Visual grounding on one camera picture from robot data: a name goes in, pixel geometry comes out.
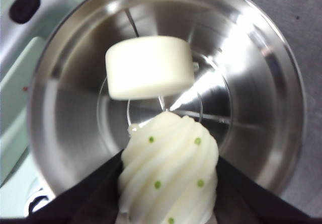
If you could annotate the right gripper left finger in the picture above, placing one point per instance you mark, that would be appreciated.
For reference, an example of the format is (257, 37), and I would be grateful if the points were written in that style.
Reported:
(88, 198)

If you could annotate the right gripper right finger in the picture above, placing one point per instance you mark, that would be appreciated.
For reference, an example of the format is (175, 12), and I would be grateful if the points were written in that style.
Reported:
(246, 201)

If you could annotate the ridged white bun green dots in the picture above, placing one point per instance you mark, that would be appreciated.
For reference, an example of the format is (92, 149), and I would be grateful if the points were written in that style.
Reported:
(166, 168)

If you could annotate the smooth white steamed bun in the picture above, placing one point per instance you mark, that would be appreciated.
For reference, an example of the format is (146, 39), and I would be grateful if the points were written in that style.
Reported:
(148, 68)

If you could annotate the silver control knob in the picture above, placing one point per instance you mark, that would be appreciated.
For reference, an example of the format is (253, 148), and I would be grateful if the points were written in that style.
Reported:
(37, 198)

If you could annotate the mint green breakfast machine base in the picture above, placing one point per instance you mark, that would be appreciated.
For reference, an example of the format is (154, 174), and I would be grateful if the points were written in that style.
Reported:
(15, 196)

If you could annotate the round steaming rack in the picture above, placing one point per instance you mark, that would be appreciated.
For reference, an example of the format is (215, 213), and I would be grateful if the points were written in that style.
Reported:
(213, 119)

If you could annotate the mint green griddle cover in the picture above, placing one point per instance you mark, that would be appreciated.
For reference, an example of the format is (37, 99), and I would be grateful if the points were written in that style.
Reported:
(20, 83)

